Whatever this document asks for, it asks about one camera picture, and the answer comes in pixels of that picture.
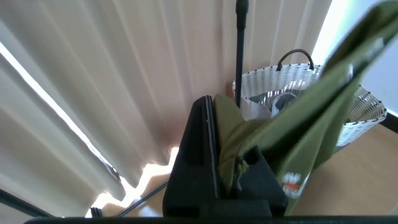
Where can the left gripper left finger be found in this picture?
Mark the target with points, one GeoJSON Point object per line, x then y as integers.
{"type": "Point", "coordinates": [180, 193]}

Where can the white laundry basket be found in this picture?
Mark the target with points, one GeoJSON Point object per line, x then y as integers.
{"type": "Point", "coordinates": [267, 84]}

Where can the black clothes rack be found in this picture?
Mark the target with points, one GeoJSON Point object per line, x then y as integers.
{"type": "Point", "coordinates": [241, 46]}

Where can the beige curtain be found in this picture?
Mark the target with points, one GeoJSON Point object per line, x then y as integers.
{"type": "Point", "coordinates": [93, 62]}

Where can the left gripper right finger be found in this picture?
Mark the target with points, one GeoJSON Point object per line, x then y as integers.
{"type": "Point", "coordinates": [261, 183]}

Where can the green printed shirt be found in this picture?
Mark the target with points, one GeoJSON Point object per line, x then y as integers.
{"type": "Point", "coordinates": [311, 124]}

